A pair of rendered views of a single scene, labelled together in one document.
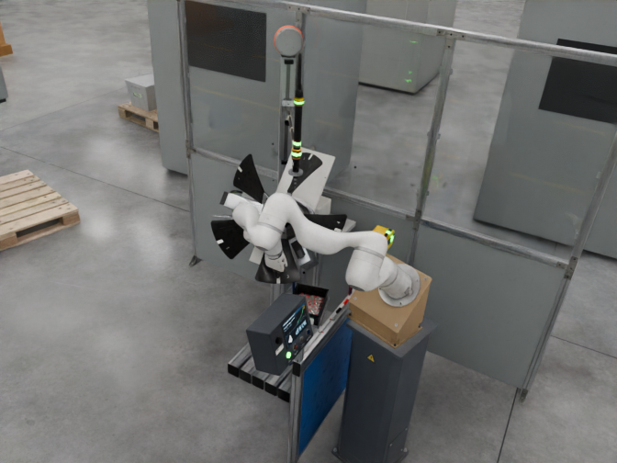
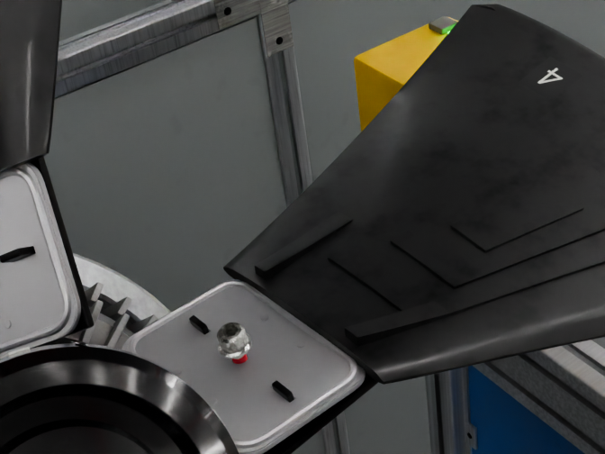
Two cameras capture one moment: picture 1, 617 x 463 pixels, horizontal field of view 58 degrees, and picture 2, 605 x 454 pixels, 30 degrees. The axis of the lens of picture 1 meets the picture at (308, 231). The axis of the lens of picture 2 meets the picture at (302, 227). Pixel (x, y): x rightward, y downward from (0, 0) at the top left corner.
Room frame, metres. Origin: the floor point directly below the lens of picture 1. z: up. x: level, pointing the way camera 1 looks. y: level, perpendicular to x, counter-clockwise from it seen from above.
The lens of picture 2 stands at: (2.18, 0.34, 1.50)
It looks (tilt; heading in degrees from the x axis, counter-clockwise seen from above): 36 degrees down; 303
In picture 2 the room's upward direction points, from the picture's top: 8 degrees counter-clockwise
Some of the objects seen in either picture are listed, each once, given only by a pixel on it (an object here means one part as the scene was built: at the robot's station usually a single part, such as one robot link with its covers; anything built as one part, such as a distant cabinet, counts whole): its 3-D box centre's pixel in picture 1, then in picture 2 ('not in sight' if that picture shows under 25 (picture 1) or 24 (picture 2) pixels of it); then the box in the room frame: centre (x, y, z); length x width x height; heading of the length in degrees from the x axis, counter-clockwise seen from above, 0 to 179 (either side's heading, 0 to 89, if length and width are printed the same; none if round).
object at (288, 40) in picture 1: (288, 40); not in sight; (3.09, 0.17, 1.88); 0.16 x 0.07 x 0.16; 97
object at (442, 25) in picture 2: not in sight; (443, 25); (2.51, -0.43, 1.08); 0.02 x 0.02 x 0.01; 62
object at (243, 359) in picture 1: (284, 352); not in sight; (2.62, 0.11, 0.04); 0.62 x 0.45 x 0.08; 152
